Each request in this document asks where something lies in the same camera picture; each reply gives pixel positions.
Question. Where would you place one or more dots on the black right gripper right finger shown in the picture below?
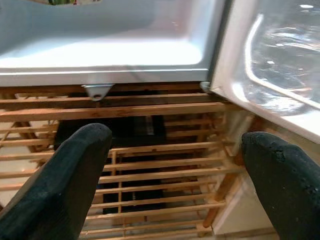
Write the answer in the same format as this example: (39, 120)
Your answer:
(287, 185)

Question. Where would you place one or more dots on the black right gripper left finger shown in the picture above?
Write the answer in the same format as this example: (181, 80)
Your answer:
(55, 190)

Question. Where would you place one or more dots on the white fridge door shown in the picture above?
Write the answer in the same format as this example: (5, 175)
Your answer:
(280, 55)

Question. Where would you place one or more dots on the small fridge cabinet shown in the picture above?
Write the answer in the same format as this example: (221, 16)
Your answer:
(100, 37)

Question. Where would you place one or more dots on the wooden slatted rack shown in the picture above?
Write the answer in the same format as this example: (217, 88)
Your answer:
(155, 110)

